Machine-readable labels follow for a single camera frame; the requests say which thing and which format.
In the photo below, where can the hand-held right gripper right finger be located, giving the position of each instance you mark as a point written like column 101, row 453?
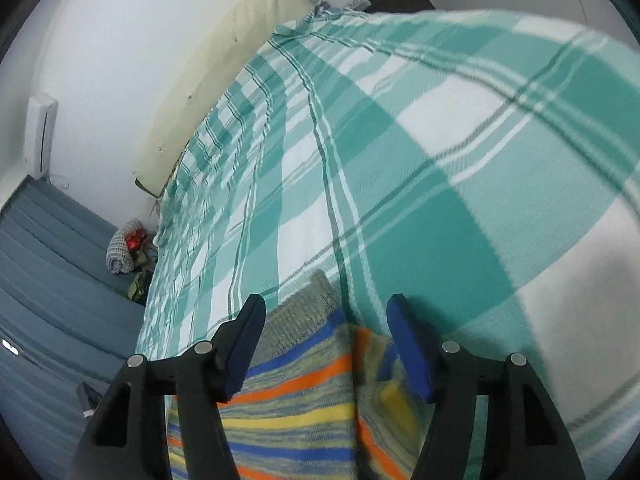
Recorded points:
column 412, row 355

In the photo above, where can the striped knitted sweater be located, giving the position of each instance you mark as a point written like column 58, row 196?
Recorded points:
column 305, row 395

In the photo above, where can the bundle of clothes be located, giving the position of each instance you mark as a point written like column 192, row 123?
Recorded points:
column 127, row 252

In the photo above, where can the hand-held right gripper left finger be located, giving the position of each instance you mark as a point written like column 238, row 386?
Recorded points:
column 244, row 355

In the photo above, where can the white air conditioner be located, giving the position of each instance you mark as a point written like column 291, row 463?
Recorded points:
column 41, row 135

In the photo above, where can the teal plaid blanket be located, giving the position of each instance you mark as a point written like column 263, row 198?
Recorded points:
column 375, row 160

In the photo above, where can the cream headboard cushion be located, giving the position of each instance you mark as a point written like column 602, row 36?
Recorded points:
column 220, row 80

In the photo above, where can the blue-grey curtain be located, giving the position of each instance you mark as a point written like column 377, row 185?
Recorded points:
column 55, row 285

